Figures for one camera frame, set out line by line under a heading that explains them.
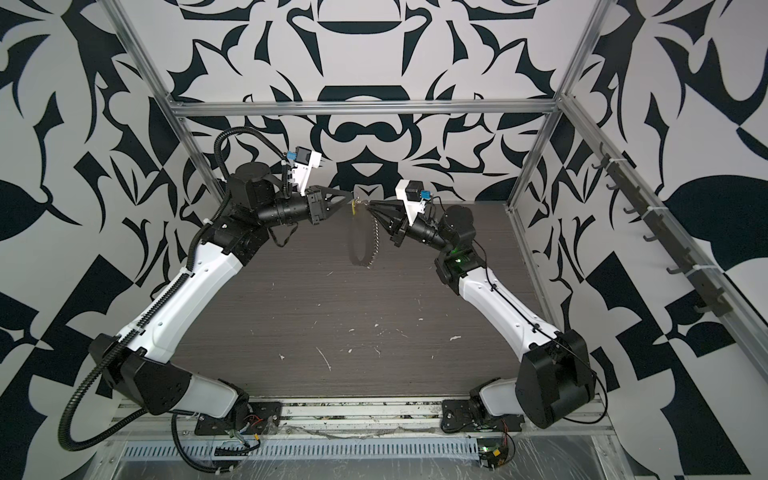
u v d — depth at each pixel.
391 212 0.63
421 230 0.62
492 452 0.71
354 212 0.65
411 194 0.55
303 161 0.57
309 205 0.57
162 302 0.43
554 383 0.41
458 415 0.74
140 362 0.39
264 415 0.75
